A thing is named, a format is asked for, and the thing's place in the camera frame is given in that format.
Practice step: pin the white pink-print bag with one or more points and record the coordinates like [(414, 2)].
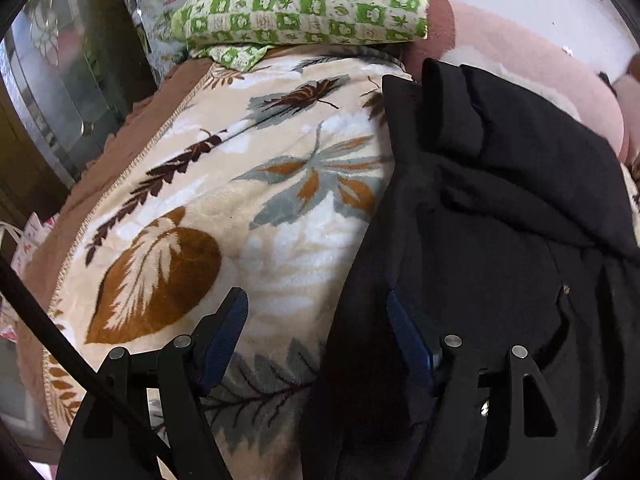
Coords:
[(25, 245)]

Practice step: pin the leaf-print fleece blanket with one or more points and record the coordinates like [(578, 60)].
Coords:
[(225, 200)]

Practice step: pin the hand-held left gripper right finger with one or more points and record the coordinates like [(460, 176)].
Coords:
[(411, 335)]

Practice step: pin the black coat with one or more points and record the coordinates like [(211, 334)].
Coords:
[(500, 210)]

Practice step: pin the green-print plastic bag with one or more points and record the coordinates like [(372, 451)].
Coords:
[(155, 0)]

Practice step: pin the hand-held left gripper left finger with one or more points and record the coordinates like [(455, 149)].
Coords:
[(226, 332)]

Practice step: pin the green checked quilt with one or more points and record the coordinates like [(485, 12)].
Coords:
[(300, 10)]

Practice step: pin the pink brown sofa armrest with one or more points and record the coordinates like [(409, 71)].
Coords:
[(631, 110)]

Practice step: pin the brown ruffled sofa cover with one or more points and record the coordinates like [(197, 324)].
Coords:
[(150, 110)]

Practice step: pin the patterned glass door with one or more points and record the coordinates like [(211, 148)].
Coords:
[(50, 85)]

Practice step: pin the pink sofa backrest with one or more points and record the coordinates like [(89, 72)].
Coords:
[(525, 50)]

